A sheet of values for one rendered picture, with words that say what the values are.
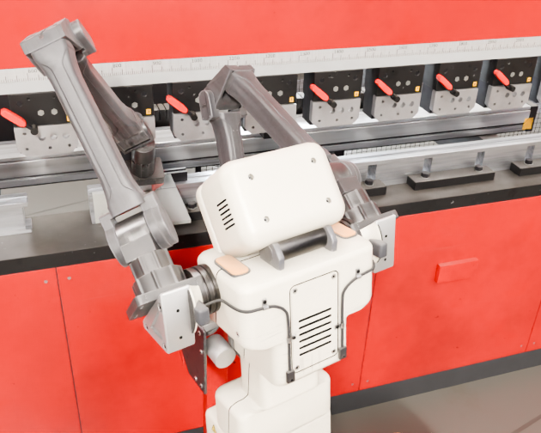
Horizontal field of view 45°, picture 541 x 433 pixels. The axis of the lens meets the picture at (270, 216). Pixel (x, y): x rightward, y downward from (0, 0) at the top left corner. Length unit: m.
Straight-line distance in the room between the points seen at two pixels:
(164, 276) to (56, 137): 0.79
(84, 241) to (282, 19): 0.79
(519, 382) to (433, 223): 0.93
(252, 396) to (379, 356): 1.17
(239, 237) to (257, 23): 0.85
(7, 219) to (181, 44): 0.66
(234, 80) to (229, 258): 0.53
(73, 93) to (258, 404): 0.65
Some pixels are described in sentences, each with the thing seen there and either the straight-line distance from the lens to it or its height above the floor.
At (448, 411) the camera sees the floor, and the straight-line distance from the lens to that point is 2.64.
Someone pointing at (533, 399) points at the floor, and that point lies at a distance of 2.80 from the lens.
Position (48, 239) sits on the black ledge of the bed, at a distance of 1.86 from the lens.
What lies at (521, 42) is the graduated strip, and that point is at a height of 1.32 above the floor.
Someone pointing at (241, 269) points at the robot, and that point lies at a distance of 1.05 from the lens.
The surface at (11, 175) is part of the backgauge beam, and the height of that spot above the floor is 0.93.
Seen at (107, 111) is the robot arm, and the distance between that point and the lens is 1.43.
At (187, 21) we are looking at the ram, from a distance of 1.71.
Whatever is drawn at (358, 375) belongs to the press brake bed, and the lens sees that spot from 2.43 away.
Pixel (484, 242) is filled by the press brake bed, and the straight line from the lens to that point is 2.33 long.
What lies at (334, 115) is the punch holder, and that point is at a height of 1.14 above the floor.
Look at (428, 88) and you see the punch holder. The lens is 2.11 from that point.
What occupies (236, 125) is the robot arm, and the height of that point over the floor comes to 1.25.
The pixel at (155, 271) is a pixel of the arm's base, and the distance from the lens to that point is 1.06.
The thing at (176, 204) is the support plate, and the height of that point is 1.00.
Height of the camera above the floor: 1.85
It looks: 31 degrees down
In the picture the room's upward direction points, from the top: 2 degrees clockwise
